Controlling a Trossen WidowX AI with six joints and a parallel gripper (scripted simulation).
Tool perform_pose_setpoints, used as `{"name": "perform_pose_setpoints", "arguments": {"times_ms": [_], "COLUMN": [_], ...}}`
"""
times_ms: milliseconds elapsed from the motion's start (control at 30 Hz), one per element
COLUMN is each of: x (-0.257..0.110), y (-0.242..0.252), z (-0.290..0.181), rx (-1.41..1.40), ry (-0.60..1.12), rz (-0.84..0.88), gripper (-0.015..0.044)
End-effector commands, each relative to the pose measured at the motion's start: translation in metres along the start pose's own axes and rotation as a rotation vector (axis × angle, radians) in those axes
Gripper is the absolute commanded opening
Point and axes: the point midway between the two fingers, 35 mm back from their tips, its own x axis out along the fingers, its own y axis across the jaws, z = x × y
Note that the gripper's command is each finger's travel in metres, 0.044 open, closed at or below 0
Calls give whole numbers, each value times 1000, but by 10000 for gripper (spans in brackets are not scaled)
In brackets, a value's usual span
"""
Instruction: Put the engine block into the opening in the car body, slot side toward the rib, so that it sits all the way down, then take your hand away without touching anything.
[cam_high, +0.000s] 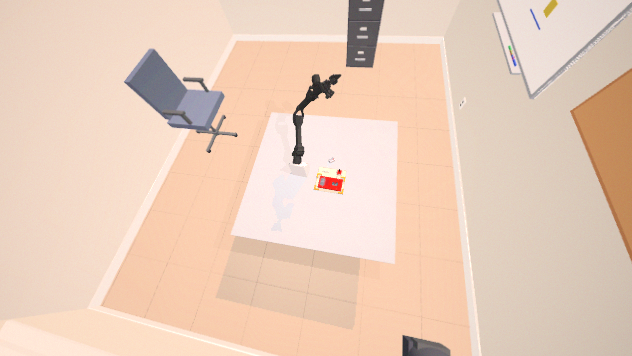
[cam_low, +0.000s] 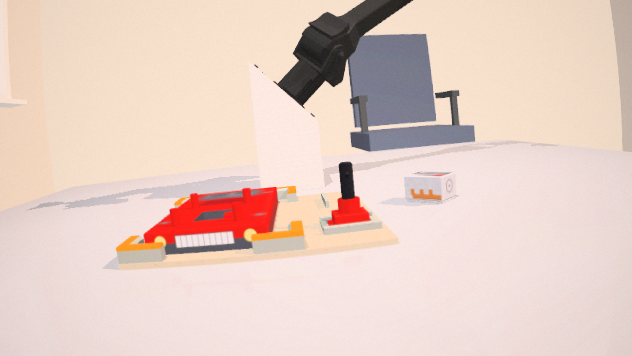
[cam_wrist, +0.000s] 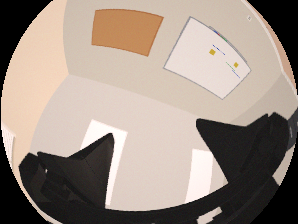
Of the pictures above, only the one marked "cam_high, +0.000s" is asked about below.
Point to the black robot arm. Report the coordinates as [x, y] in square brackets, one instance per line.
[311, 95]

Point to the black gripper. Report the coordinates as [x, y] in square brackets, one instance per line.
[326, 84]

